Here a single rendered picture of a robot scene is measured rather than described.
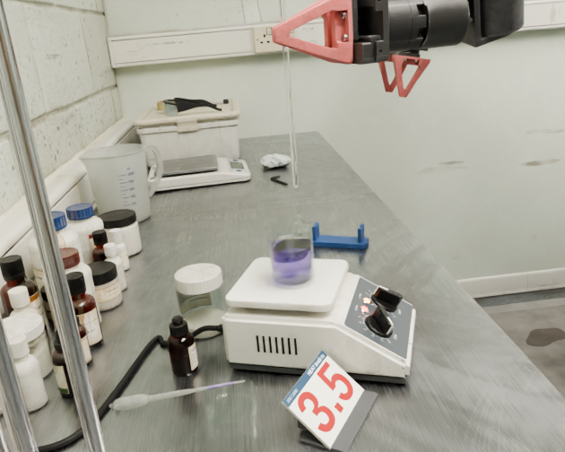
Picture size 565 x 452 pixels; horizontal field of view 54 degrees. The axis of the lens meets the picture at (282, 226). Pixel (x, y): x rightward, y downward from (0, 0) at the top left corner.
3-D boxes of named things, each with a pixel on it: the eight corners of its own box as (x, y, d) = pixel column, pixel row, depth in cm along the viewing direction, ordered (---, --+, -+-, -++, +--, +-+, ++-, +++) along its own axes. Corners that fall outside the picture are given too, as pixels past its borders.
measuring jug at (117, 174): (153, 201, 132) (143, 138, 127) (184, 210, 123) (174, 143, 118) (79, 223, 120) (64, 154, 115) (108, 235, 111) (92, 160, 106)
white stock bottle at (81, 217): (71, 282, 90) (56, 214, 87) (73, 268, 96) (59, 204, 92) (111, 274, 92) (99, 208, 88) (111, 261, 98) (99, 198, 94)
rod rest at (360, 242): (369, 242, 96) (369, 222, 95) (365, 249, 93) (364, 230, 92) (313, 239, 100) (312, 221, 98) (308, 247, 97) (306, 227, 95)
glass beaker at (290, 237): (260, 284, 64) (253, 218, 61) (295, 269, 67) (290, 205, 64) (295, 300, 59) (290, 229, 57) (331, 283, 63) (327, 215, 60)
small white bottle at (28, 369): (54, 397, 61) (38, 333, 58) (34, 415, 58) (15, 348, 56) (31, 394, 62) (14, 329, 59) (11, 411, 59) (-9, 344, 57)
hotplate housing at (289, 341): (415, 325, 69) (415, 265, 66) (409, 389, 57) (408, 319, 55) (246, 314, 75) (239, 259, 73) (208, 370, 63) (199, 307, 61)
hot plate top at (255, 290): (350, 265, 68) (350, 259, 68) (332, 313, 57) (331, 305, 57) (256, 263, 71) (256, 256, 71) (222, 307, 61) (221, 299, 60)
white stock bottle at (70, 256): (103, 332, 74) (87, 256, 70) (55, 343, 72) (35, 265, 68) (100, 312, 79) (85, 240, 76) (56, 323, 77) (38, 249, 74)
